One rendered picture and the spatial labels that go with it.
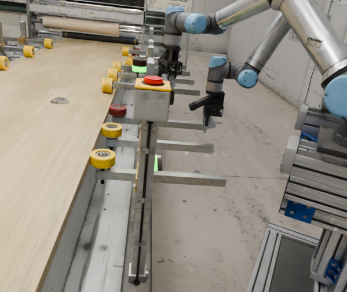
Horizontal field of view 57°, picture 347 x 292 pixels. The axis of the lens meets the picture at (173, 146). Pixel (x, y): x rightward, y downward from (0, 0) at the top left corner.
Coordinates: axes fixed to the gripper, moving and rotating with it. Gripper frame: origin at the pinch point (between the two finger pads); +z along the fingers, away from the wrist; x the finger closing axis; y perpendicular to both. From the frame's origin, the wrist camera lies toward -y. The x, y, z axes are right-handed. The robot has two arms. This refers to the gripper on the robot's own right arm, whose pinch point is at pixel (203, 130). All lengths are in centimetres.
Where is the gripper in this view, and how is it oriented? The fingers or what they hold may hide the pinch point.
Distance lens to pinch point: 156.2
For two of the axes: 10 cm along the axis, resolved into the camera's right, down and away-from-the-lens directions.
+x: -0.6, -4.1, 9.1
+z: -0.9, 9.1, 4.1
